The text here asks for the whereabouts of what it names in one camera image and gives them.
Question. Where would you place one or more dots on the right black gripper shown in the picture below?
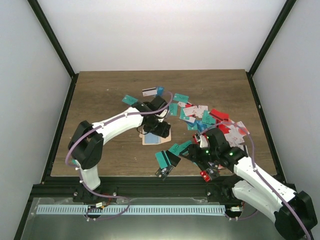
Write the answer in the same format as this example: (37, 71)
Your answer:
(194, 153)

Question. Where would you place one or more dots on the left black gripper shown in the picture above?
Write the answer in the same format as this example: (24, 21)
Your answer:
(164, 130)

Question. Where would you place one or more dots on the beige leather card holder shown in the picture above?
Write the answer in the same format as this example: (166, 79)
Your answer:
(152, 139)

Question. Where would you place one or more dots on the black card front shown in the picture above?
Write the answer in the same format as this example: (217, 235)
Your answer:
(162, 173)

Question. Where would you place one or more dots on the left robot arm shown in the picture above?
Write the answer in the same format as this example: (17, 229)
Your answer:
(88, 140)

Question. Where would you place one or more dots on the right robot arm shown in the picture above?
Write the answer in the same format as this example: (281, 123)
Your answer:
(292, 212)

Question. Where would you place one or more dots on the teal VIP card centre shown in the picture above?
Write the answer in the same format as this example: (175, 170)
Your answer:
(184, 145)

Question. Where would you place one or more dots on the teal vip card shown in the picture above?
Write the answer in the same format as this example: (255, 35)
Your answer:
(184, 145)
(180, 98)

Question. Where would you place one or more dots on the black striped card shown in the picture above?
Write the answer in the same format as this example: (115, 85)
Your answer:
(174, 159)

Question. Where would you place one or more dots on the teal card upright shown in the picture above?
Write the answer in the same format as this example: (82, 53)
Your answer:
(173, 109)

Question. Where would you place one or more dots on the black card right pile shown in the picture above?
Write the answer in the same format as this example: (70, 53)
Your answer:
(212, 169)

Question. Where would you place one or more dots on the teal VIP card top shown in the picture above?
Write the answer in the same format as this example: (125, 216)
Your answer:
(180, 98)

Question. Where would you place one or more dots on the blue card top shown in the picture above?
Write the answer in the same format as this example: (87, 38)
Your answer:
(159, 91)

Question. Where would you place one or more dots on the white card magnetic stripe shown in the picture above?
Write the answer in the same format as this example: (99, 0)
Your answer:
(149, 92)

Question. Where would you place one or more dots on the teal card far left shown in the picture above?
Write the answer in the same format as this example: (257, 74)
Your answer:
(129, 100)

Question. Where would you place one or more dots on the white red patterned card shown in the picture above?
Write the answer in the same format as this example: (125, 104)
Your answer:
(235, 134)

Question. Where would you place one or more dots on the light blue slotted strip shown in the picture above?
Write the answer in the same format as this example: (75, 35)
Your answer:
(134, 210)

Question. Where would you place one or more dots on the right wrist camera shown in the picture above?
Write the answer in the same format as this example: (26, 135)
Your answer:
(201, 140)

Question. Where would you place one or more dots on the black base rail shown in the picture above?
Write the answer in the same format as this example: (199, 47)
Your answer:
(154, 187)

